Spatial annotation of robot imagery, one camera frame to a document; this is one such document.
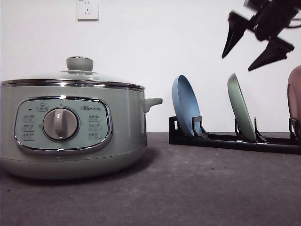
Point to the green electric steamer pot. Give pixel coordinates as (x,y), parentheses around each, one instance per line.
(61,129)

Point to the white wall socket left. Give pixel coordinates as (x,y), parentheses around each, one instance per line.
(87,11)

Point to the green plate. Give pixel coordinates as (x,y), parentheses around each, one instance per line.
(241,109)

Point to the black plate rack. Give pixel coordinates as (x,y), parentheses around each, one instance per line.
(290,145)

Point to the pink plate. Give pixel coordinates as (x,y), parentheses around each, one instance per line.
(294,94)

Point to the blue plate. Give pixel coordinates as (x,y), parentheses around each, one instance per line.
(186,103)

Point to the glass steamer lid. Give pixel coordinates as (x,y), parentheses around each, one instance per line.
(79,72)

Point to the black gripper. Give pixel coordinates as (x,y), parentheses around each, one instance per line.
(271,19)

